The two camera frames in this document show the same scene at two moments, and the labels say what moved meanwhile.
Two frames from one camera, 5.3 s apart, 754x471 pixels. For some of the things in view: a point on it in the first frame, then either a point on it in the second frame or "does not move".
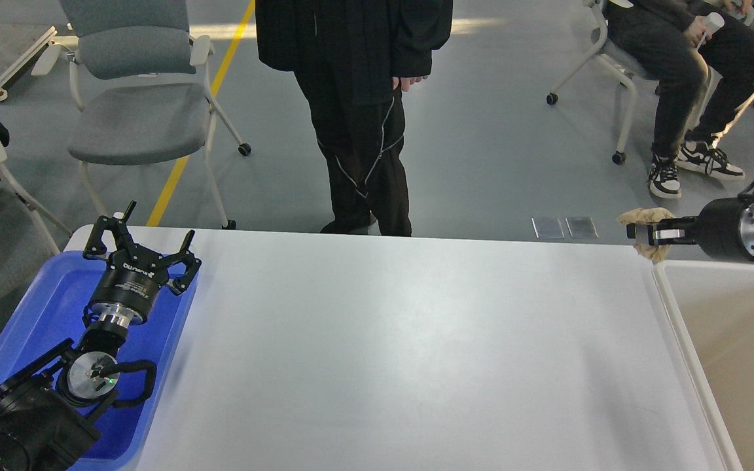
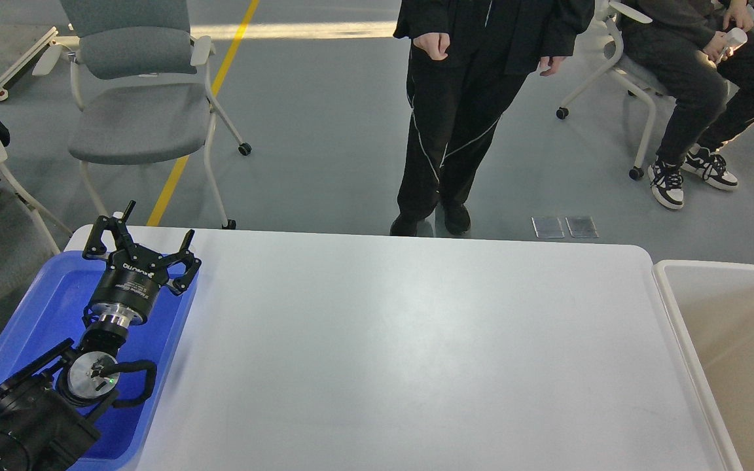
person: x=353 y=60 -> x=466 y=59
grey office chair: x=137 y=86 does not move
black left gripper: x=131 y=276 does not move
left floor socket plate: x=548 y=227 does not move
